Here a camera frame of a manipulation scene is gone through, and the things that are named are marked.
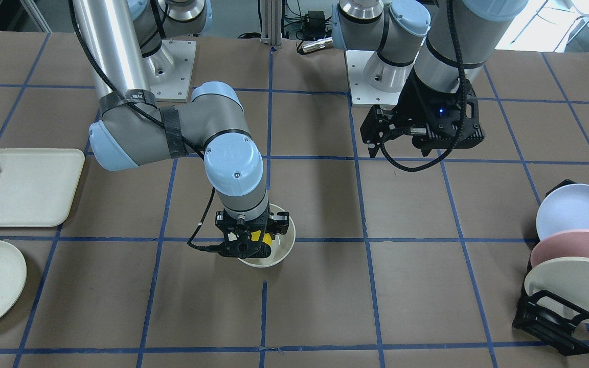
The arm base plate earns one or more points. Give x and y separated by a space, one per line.
366 87
169 70

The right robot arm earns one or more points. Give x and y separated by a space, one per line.
135 131

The cream plate in rack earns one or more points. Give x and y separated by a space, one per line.
567 277

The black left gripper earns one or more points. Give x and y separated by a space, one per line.
416 105

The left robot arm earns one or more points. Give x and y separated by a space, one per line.
432 45

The pink plate in rack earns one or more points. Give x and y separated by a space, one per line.
571 243

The black dish rack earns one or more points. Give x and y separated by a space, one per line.
550 318

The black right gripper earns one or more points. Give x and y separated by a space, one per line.
278 223

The lavender plate in rack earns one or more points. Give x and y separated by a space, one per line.
564 209

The aluminium frame post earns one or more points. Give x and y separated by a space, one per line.
271 19

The cream rectangular tray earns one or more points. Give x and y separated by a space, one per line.
37 185

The cream ceramic bowl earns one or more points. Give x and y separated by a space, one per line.
281 245

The yellow lemon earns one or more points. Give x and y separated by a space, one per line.
267 238

